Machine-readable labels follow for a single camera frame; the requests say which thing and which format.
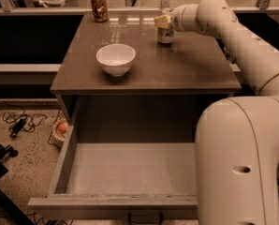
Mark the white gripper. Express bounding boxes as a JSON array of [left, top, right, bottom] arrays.
[[154, 4, 199, 32]]

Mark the silver 7up soda can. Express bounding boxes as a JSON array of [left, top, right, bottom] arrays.
[[157, 7, 175, 45]]

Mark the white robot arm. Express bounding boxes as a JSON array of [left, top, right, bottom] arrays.
[[154, 0, 279, 225]]

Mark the grey counter cabinet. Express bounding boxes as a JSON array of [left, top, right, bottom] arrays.
[[51, 11, 241, 124]]

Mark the orange brown soda can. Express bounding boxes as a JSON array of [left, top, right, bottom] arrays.
[[91, 0, 108, 23]]

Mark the open grey top drawer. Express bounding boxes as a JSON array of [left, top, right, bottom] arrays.
[[28, 127, 198, 220]]

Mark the white ceramic bowl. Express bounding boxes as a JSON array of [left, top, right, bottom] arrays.
[[96, 44, 136, 77]]

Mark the orange fruit in bowl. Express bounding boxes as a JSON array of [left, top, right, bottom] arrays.
[[57, 123, 67, 134]]

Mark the black office chair base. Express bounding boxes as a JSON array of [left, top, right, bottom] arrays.
[[0, 142, 35, 225]]

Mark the black wire basket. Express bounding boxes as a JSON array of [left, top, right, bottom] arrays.
[[48, 111, 66, 150]]

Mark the black power adapter with cable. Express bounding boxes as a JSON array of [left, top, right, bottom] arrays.
[[2, 109, 48, 139]]

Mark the black drawer handle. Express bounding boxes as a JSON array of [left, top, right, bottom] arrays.
[[127, 213, 164, 225]]

